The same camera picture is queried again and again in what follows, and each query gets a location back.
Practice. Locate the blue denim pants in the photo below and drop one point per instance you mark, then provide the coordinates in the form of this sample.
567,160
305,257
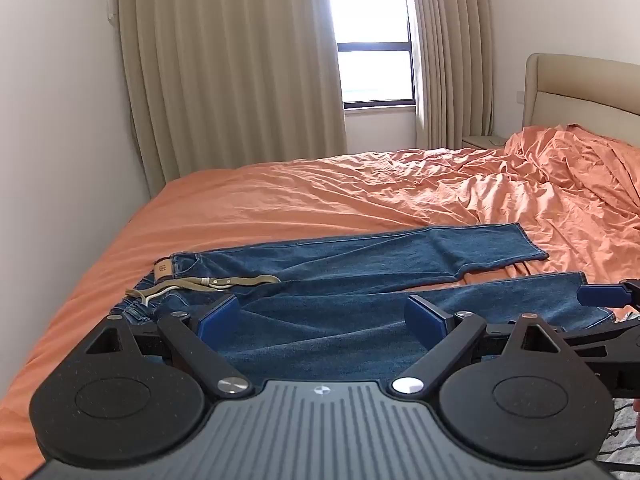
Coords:
350,280

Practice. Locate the beige nightstand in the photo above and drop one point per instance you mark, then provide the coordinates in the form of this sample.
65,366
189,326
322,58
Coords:
484,141

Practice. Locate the dark framed window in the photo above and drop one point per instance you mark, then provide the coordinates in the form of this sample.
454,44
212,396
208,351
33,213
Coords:
370,35

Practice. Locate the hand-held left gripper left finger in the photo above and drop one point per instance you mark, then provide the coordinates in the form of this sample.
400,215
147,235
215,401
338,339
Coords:
218,318

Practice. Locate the olive fabric belt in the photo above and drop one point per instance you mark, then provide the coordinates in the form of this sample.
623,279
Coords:
235,281

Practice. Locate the beige padded headboard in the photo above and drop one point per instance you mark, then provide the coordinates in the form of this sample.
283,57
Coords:
575,92

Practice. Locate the bed with orange sheet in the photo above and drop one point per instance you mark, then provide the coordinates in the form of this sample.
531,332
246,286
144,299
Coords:
280,195

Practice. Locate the beige wide curtain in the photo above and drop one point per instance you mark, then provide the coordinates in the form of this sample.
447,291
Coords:
225,60

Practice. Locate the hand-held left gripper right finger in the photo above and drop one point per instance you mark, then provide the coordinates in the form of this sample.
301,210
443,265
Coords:
425,318

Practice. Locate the orange duvet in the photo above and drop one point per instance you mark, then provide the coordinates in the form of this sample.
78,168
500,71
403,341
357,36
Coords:
565,190

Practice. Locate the grey printed cloth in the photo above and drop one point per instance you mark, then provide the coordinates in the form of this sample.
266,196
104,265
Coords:
620,430

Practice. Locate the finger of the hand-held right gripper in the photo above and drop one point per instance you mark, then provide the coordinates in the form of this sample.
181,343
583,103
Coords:
595,295
605,337

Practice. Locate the beige narrow curtain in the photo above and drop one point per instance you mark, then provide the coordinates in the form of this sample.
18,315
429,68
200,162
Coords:
447,50

